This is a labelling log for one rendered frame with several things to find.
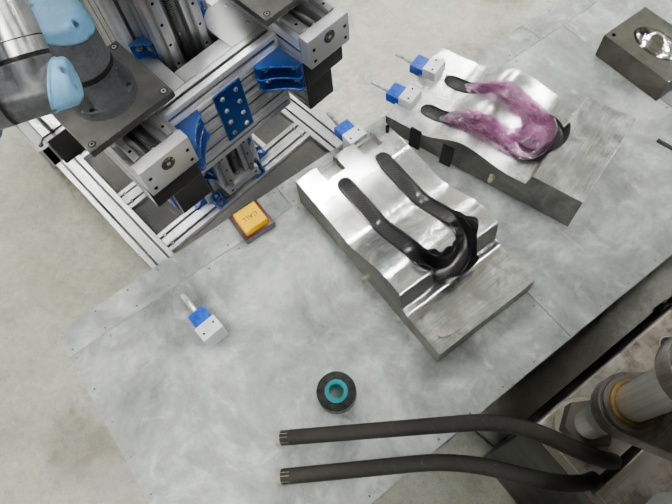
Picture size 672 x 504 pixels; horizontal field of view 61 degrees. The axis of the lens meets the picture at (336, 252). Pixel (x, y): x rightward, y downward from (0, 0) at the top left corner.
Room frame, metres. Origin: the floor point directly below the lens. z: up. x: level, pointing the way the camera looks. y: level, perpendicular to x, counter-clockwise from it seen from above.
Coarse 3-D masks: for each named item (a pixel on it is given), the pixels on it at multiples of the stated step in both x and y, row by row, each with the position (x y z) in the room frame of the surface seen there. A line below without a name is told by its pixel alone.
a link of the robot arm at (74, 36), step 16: (32, 0) 0.96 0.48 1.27; (48, 0) 0.96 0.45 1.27; (64, 0) 0.96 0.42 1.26; (48, 16) 0.92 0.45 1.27; (64, 16) 0.91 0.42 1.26; (80, 16) 0.92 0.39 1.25; (48, 32) 0.88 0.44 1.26; (64, 32) 0.88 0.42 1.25; (80, 32) 0.90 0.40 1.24; (96, 32) 0.93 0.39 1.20; (64, 48) 0.87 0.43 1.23; (80, 48) 0.88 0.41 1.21; (96, 48) 0.90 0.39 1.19; (80, 64) 0.88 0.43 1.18; (96, 64) 0.89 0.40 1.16; (80, 80) 0.87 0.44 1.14
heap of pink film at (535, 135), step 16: (496, 80) 0.89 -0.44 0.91; (480, 96) 0.86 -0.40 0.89; (496, 96) 0.84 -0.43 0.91; (512, 96) 0.83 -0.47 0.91; (528, 96) 0.83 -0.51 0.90; (464, 112) 0.81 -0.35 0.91; (480, 112) 0.80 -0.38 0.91; (512, 112) 0.80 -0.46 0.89; (528, 112) 0.79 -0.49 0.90; (544, 112) 0.79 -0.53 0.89; (464, 128) 0.77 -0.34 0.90; (480, 128) 0.75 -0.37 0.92; (496, 128) 0.75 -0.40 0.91; (512, 128) 0.76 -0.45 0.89; (528, 128) 0.75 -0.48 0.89; (544, 128) 0.74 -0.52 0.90; (496, 144) 0.72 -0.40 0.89; (512, 144) 0.71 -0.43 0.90; (528, 144) 0.70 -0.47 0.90; (544, 144) 0.70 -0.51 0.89
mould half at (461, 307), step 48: (384, 144) 0.77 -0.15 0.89; (336, 192) 0.67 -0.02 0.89; (384, 192) 0.65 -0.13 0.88; (432, 192) 0.63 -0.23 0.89; (336, 240) 0.59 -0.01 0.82; (384, 240) 0.53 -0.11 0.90; (432, 240) 0.49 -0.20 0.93; (480, 240) 0.48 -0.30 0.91; (384, 288) 0.43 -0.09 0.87; (432, 288) 0.41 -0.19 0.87; (480, 288) 0.40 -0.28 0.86; (528, 288) 0.39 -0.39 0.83; (432, 336) 0.32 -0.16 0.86
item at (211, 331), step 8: (184, 296) 0.51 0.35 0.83; (192, 304) 0.49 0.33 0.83; (200, 312) 0.46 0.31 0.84; (208, 312) 0.46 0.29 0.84; (192, 320) 0.45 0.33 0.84; (200, 320) 0.44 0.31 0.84; (208, 320) 0.43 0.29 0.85; (216, 320) 0.43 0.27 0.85; (200, 328) 0.42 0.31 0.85; (208, 328) 0.42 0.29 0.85; (216, 328) 0.41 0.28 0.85; (224, 328) 0.42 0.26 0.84; (200, 336) 0.40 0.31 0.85; (208, 336) 0.40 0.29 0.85; (216, 336) 0.40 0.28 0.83; (224, 336) 0.41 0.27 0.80; (208, 344) 0.39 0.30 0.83
